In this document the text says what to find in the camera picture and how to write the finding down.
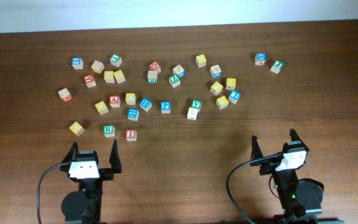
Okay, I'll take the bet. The blue letter H block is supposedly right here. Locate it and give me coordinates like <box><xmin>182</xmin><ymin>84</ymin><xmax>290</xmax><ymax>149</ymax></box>
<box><xmin>139</xmin><ymin>98</ymin><xmax>152</xmax><ymax>112</ymax></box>

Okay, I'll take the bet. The yellow block near arm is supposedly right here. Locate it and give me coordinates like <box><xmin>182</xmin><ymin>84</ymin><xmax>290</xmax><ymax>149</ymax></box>
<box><xmin>69</xmin><ymin>121</ymin><xmax>85</xmax><ymax>136</ymax></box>

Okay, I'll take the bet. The wooden block green side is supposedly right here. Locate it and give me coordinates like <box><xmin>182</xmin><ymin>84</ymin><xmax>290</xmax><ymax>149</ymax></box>
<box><xmin>147</xmin><ymin>70</ymin><xmax>158</xmax><ymax>83</ymax></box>

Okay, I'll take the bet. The green letter V block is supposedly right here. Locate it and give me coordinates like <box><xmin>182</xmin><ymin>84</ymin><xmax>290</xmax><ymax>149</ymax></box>
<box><xmin>191</xmin><ymin>100</ymin><xmax>202</xmax><ymax>112</ymax></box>

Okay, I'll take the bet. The yellow block right pair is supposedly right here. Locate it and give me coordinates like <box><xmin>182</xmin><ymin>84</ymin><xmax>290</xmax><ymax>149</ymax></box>
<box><xmin>113</xmin><ymin>70</ymin><xmax>126</xmax><ymax>83</ymax></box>

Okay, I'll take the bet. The yellow block upright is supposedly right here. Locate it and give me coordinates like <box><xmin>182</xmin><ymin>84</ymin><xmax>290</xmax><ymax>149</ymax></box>
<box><xmin>226</xmin><ymin>78</ymin><xmax>236</xmax><ymax>90</ymax></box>

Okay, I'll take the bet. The green letter L block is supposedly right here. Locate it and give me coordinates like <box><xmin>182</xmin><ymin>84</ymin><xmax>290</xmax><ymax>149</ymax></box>
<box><xmin>109</xmin><ymin>54</ymin><xmax>122</xmax><ymax>67</ymax></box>

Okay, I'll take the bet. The blue letter X block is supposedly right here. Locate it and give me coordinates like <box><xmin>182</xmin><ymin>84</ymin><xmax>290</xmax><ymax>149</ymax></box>
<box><xmin>254</xmin><ymin>52</ymin><xmax>267</xmax><ymax>65</ymax></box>

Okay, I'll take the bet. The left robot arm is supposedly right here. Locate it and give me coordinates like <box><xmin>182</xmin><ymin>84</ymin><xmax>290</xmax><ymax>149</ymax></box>
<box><xmin>60</xmin><ymin>140</ymin><xmax>122</xmax><ymax>224</ymax></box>

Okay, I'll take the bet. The blue letter P block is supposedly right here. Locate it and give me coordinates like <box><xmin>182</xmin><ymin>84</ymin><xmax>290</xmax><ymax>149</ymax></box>
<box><xmin>160</xmin><ymin>101</ymin><xmax>171</xmax><ymax>114</ymax></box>

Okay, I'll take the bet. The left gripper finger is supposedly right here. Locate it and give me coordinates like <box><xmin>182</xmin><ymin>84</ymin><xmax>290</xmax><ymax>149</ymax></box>
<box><xmin>63</xmin><ymin>142</ymin><xmax>78</xmax><ymax>163</ymax></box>
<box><xmin>109</xmin><ymin>139</ymin><xmax>122</xmax><ymax>174</ymax></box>

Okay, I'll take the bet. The green letter J block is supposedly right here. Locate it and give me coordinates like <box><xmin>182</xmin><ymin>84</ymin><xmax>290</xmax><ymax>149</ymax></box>
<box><xmin>270</xmin><ymin>60</ymin><xmax>284</xmax><ymax>74</ymax></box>

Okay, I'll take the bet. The red letter A block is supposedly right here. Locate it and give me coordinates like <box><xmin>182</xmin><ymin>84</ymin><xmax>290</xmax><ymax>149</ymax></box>
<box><xmin>109</xmin><ymin>95</ymin><xmax>121</xmax><ymax>108</ymax></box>

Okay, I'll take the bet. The wooden block blue front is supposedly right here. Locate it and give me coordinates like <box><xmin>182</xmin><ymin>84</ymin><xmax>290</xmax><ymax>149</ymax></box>
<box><xmin>210</xmin><ymin>65</ymin><xmax>222</xmax><ymax>78</ymax></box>

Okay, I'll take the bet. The wooden block blue side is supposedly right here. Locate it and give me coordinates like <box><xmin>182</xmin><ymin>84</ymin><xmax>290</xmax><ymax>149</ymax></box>
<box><xmin>173</xmin><ymin>65</ymin><xmax>185</xmax><ymax>78</ymax></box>

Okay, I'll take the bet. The blue block far left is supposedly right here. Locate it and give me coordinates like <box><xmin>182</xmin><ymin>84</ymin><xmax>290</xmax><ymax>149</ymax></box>
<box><xmin>71</xmin><ymin>57</ymin><xmax>84</xmax><ymax>70</ymax></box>

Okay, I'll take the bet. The yellow block left pair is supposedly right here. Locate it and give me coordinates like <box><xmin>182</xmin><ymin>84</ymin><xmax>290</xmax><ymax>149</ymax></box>
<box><xmin>104</xmin><ymin>71</ymin><xmax>115</xmax><ymax>83</ymax></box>

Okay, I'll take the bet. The plain wooden block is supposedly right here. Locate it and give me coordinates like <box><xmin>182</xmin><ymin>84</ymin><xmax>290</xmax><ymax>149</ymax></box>
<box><xmin>91</xmin><ymin>60</ymin><xmax>104</xmax><ymax>73</ymax></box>

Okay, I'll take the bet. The blue letter I block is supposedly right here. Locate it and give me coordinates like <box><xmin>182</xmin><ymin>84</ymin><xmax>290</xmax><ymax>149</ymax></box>
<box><xmin>228</xmin><ymin>90</ymin><xmax>241</xmax><ymax>104</ymax></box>

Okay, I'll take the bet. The red picture block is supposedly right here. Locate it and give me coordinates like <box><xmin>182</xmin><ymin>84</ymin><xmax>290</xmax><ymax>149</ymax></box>
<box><xmin>83</xmin><ymin>74</ymin><xmax>96</xmax><ymax>88</ymax></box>

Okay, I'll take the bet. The yellow block lower right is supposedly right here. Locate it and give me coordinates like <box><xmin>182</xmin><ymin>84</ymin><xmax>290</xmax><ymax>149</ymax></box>
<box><xmin>216</xmin><ymin>96</ymin><xmax>229</xmax><ymax>110</ymax></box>

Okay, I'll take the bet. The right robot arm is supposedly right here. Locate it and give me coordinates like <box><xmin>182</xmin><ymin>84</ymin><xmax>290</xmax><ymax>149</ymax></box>
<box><xmin>250</xmin><ymin>129</ymin><xmax>344</xmax><ymax>223</ymax></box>

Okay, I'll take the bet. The green letter R block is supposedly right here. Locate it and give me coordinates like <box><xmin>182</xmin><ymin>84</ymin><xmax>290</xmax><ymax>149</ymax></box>
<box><xmin>103</xmin><ymin>124</ymin><xmax>116</xmax><ymax>138</ymax></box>

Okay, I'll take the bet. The red letter I block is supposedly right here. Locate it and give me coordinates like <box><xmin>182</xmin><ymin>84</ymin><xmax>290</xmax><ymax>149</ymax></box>
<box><xmin>126</xmin><ymin>129</ymin><xmax>137</xmax><ymax>141</ymax></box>

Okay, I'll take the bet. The yellow block tilted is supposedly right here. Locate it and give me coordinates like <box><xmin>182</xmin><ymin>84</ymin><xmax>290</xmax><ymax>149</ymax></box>
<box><xmin>210</xmin><ymin>82</ymin><xmax>223</xmax><ymax>95</ymax></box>

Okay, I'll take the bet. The yellow block pair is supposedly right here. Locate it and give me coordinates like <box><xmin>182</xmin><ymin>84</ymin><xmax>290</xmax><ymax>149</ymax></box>
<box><xmin>113</xmin><ymin>70</ymin><xmax>126</xmax><ymax>83</ymax></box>
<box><xmin>104</xmin><ymin>71</ymin><xmax>115</xmax><ymax>83</ymax></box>

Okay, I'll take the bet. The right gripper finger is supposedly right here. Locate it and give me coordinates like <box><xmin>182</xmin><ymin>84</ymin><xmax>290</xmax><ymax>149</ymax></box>
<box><xmin>289</xmin><ymin>129</ymin><xmax>305</xmax><ymax>146</ymax></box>
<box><xmin>250</xmin><ymin>136</ymin><xmax>263</xmax><ymax>161</ymax></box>

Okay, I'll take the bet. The yellow block lower left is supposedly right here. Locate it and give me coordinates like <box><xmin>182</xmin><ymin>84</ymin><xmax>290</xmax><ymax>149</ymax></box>
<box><xmin>95</xmin><ymin>101</ymin><xmax>109</xmax><ymax>115</ymax></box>

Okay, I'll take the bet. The white wooden block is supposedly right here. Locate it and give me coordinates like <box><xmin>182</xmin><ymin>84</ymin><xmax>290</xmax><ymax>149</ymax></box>
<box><xmin>187</xmin><ymin>108</ymin><xmax>198</xmax><ymax>121</ymax></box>

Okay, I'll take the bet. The wooden block red side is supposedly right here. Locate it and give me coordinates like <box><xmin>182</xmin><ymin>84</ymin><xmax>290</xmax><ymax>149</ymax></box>
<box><xmin>58</xmin><ymin>88</ymin><xmax>73</xmax><ymax>102</ymax></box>

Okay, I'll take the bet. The yellow block top centre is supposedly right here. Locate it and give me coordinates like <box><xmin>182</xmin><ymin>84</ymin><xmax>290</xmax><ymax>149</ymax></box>
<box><xmin>196</xmin><ymin>54</ymin><xmax>207</xmax><ymax>68</ymax></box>

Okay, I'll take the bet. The yellow letter C block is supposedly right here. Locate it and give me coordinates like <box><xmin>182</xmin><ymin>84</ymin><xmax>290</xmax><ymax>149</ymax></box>
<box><xmin>126</xmin><ymin>93</ymin><xmax>137</xmax><ymax>105</ymax></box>

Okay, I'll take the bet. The red letter G block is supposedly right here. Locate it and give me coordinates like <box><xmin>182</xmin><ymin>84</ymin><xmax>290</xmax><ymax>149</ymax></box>
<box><xmin>149</xmin><ymin>61</ymin><xmax>161</xmax><ymax>73</ymax></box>

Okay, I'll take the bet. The green letter Z block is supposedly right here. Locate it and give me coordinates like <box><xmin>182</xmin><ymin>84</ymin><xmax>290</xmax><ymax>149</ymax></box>
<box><xmin>169</xmin><ymin>75</ymin><xmax>180</xmax><ymax>88</ymax></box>

